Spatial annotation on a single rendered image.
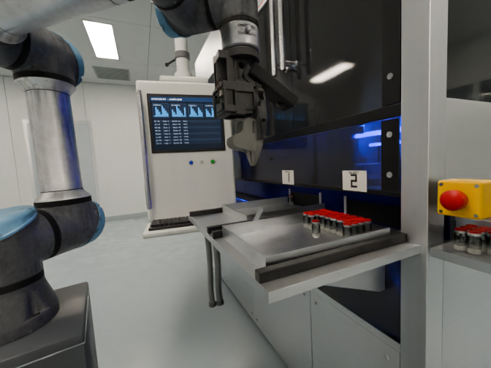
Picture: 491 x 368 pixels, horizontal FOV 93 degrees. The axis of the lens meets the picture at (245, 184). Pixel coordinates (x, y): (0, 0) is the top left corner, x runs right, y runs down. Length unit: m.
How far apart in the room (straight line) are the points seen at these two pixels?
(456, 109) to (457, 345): 0.59
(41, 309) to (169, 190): 0.84
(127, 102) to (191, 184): 4.83
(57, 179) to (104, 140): 5.25
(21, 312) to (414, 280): 0.83
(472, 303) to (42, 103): 1.18
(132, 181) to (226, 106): 5.50
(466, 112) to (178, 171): 1.16
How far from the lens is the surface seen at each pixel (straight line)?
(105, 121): 5.99
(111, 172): 5.90
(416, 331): 0.78
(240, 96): 0.45
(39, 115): 0.73
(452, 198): 0.59
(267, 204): 1.12
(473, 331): 0.97
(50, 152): 0.71
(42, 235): 0.65
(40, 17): 0.58
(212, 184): 1.36
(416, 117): 0.66
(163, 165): 1.34
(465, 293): 0.87
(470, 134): 0.80
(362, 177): 0.74
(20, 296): 0.65
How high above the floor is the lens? 1.09
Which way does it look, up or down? 5 degrees down
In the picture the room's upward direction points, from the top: 3 degrees counter-clockwise
